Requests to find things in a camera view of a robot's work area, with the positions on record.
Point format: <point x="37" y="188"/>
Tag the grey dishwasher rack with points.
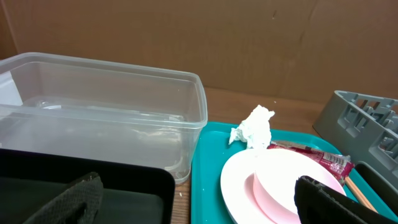
<point x="364" y="127"/>

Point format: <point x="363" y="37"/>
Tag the teal serving tray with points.
<point x="207" y="204"/>

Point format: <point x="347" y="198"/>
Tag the pink plate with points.
<point x="237" y="179"/>

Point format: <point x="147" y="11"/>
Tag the red snack wrapper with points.
<point x="338" y="165"/>

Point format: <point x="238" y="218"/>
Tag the pink bowl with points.
<point x="275" y="174"/>

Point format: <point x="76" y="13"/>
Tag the black plastic tray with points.
<point x="132" y="194"/>

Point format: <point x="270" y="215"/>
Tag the wooden chopstick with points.
<point x="358" y="194"/>

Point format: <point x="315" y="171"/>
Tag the clear plastic bin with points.
<point x="105" y="111"/>

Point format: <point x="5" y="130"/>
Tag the white napkin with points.
<point x="255" y="130"/>

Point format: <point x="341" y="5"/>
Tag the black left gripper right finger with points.
<point x="319" y="204"/>

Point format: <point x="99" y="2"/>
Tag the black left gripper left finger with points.
<point x="79" y="202"/>

